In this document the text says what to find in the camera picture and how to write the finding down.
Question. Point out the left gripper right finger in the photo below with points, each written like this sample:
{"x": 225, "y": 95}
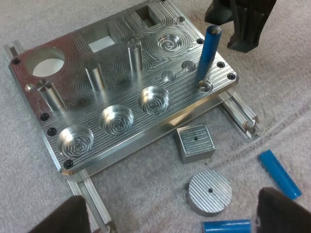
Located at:
{"x": 284, "y": 216}

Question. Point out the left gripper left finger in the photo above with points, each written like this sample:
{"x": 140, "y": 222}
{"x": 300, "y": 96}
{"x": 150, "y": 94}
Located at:
{"x": 68, "y": 218}

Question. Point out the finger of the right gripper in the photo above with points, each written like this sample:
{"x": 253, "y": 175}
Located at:
{"x": 250, "y": 24}
{"x": 219, "y": 13}

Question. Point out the bright blue cylinder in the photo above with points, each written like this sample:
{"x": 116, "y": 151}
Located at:
{"x": 207, "y": 53}
{"x": 279, "y": 173}
{"x": 226, "y": 227}

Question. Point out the grey ribbed disc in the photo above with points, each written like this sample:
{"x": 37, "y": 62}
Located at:
{"x": 210, "y": 191}

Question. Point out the grey metal block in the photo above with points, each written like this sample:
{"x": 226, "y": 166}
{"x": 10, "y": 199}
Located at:
{"x": 195, "y": 143}

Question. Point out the metal plate on aluminium rails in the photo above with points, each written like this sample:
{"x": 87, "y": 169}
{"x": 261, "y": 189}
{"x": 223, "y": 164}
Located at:
{"x": 116, "y": 97}

